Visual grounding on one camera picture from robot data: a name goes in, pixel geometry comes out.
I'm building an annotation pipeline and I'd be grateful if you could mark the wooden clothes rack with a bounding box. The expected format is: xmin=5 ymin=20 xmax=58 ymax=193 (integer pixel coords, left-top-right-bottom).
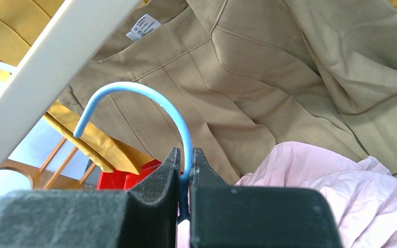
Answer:
xmin=0 ymin=0 xmax=140 ymax=166

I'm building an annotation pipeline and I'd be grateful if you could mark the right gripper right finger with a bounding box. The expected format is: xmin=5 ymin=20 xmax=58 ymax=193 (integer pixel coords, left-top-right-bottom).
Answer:
xmin=189 ymin=148 xmax=342 ymax=247

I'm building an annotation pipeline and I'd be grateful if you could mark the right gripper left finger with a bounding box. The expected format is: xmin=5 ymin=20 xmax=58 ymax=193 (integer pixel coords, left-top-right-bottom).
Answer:
xmin=0 ymin=148 xmax=180 ymax=247

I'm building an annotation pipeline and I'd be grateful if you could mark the mustard yellow garment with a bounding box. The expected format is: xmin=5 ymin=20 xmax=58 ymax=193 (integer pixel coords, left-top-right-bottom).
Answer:
xmin=0 ymin=0 xmax=154 ymax=173

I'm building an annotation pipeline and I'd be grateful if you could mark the pink ruffled garment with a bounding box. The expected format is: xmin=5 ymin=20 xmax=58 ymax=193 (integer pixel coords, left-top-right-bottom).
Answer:
xmin=178 ymin=142 xmax=397 ymax=247

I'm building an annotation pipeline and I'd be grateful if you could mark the orange wooden shoe rack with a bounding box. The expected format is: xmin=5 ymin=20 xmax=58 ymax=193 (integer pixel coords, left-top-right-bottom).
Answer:
xmin=0 ymin=137 xmax=97 ymax=190

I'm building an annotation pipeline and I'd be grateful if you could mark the red plastic tray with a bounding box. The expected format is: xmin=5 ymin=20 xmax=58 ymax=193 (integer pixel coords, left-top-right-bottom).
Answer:
xmin=97 ymin=160 xmax=162 ymax=190

